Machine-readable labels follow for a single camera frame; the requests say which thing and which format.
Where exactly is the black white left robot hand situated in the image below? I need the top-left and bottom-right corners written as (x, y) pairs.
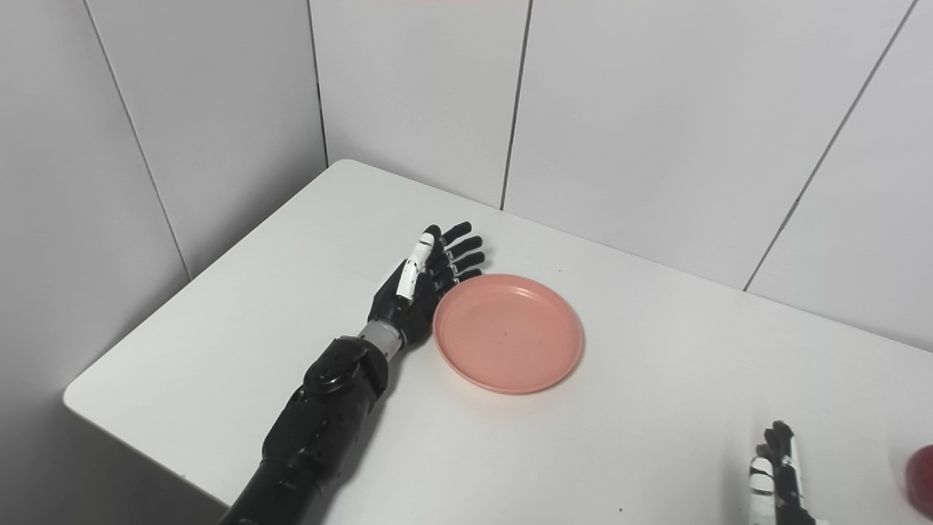
top-left (367, 222), bottom-right (486, 349)

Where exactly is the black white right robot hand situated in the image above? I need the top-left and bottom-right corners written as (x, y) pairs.
top-left (749, 420), bottom-right (832, 525)

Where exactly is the pink round plate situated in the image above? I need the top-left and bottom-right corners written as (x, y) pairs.
top-left (432, 274), bottom-right (585, 395)

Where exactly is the red apple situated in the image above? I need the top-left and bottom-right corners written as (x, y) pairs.
top-left (905, 445), bottom-right (933, 520)

